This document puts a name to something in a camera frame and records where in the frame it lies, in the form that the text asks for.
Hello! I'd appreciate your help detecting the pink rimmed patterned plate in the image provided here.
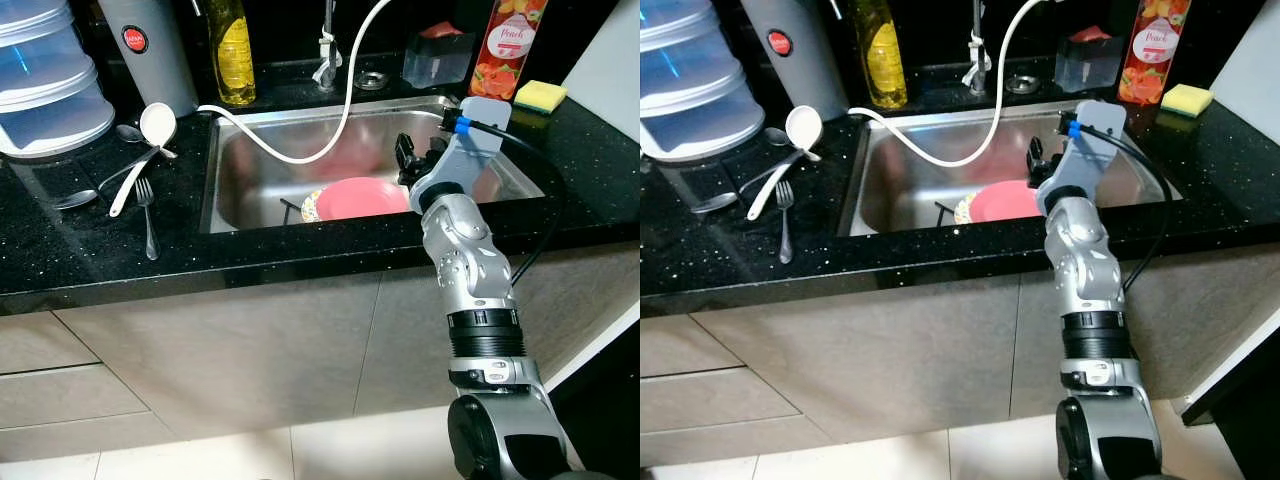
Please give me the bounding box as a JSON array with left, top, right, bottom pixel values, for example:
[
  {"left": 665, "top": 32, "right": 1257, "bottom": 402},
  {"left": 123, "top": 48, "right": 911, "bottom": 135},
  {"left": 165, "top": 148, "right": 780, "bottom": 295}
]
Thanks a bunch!
[
  {"left": 299, "top": 176, "right": 414, "bottom": 224},
  {"left": 952, "top": 179, "right": 1047, "bottom": 226}
]

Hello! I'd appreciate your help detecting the white plastic ladle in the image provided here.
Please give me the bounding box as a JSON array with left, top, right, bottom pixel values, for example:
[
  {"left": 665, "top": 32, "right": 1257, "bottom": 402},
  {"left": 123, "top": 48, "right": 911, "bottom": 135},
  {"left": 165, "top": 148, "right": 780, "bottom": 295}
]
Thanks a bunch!
[
  {"left": 107, "top": 101, "right": 179, "bottom": 219},
  {"left": 747, "top": 104, "right": 825, "bottom": 222}
]

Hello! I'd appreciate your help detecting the metal fork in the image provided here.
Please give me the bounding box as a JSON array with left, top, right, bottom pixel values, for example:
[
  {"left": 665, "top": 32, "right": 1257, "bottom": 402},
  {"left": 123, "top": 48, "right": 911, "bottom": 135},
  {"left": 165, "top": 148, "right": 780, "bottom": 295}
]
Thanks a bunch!
[
  {"left": 774, "top": 179, "right": 799, "bottom": 266},
  {"left": 134, "top": 177, "right": 162, "bottom": 262}
]

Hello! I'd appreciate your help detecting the clear plastic container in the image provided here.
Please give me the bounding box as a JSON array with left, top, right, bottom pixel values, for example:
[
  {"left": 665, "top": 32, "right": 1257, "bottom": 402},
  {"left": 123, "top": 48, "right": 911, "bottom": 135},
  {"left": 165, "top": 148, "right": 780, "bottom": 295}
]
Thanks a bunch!
[
  {"left": 401, "top": 21, "right": 477, "bottom": 92},
  {"left": 1052, "top": 24, "right": 1127, "bottom": 95}
]

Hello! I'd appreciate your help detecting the metal sink faucet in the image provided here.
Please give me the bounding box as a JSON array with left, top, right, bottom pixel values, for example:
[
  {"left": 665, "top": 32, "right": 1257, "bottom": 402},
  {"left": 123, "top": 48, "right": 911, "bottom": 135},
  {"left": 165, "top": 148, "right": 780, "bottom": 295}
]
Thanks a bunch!
[
  {"left": 961, "top": 0, "right": 994, "bottom": 97},
  {"left": 311, "top": 0, "right": 344, "bottom": 92}
]

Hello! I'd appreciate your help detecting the stainless steel sink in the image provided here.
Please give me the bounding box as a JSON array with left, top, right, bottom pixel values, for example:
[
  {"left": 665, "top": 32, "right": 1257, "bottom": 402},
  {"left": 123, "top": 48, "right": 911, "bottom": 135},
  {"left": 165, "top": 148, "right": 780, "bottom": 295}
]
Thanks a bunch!
[
  {"left": 837, "top": 97, "right": 1184, "bottom": 240},
  {"left": 199, "top": 94, "right": 547, "bottom": 237}
]

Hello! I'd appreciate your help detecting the yellow green sponge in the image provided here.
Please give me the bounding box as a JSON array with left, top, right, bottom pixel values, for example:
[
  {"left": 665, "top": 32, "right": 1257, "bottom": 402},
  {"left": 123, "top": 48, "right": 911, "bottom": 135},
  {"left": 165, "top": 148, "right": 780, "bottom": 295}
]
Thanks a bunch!
[
  {"left": 512, "top": 79, "right": 569, "bottom": 115},
  {"left": 1159, "top": 83, "right": 1216, "bottom": 119}
]

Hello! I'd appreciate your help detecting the red peach label bottle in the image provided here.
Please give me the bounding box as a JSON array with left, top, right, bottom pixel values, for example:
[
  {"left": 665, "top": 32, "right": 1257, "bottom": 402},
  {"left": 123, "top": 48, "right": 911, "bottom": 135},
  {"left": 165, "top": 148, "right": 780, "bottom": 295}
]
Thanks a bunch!
[
  {"left": 1116, "top": 0, "right": 1194, "bottom": 107},
  {"left": 467, "top": 0, "right": 550, "bottom": 102}
]

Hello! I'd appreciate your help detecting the yellow dish soap bottle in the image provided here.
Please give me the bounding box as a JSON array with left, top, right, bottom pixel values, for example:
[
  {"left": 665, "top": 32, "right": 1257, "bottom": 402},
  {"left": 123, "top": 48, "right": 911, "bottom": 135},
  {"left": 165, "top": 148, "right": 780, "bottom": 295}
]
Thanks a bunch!
[
  {"left": 206, "top": 0, "right": 258, "bottom": 108},
  {"left": 849, "top": 0, "right": 910, "bottom": 112}
]

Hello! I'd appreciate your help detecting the white cutting board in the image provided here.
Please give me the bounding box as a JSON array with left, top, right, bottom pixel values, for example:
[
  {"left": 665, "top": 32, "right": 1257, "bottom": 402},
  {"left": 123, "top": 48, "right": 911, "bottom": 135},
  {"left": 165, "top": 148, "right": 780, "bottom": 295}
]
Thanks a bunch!
[
  {"left": 1207, "top": 18, "right": 1280, "bottom": 147},
  {"left": 559, "top": 0, "right": 641, "bottom": 142}
]

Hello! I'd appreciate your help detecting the grey canister with red logo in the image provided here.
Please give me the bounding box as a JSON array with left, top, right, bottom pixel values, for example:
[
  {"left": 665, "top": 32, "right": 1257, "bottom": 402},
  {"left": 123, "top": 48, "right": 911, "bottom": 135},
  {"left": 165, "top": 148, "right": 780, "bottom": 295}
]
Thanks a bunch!
[
  {"left": 739, "top": 0, "right": 847, "bottom": 124},
  {"left": 96, "top": 0, "right": 200, "bottom": 119}
]

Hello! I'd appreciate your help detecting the white tiered food container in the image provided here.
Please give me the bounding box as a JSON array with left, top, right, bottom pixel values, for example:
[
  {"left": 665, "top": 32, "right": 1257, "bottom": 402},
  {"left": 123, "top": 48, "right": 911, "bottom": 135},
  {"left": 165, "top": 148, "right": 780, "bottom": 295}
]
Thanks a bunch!
[
  {"left": 640, "top": 0, "right": 762, "bottom": 164},
  {"left": 0, "top": 0, "right": 117, "bottom": 162}
]

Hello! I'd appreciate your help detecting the dark cabinet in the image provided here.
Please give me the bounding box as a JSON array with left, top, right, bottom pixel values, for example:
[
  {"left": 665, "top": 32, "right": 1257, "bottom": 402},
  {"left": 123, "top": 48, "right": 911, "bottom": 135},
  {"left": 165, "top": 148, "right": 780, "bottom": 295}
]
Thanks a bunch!
[
  {"left": 544, "top": 318, "right": 641, "bottom": 480},
  {"left": 1179, "top": 348, "right": 1280, "bottom": 480}
]

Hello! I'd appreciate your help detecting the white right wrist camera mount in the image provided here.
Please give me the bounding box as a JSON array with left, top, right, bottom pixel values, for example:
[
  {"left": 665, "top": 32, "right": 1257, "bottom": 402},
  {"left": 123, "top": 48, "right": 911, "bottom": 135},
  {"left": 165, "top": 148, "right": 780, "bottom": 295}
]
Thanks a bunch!
[
  {"left": 430, "top": 96, "right": 514, "bottom": 197},
  {"left": 1058, "top": 99, "right": 1129, "bottom": 202}
]

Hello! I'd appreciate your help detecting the white flexible hose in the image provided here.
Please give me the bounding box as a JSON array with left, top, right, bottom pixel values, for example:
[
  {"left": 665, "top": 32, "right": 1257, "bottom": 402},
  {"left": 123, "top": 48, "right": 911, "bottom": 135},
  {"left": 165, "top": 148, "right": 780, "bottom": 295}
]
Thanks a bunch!
[
  {"left": 196, "top": 0, "right": 397, "bottom": 167},
  {"left": 847, "top": 0, "right": 1047, "bottom": 170}
]

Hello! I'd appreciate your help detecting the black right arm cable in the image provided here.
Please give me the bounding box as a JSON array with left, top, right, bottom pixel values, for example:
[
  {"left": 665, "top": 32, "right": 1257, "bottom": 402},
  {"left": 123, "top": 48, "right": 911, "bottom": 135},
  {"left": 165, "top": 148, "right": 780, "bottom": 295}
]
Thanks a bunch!
[
  {"left": 1060, "top": 115, "right": 1174, "bottom": 297},
  {"left": 453, "top": 113, "right": 567, "bottom": 293}
]

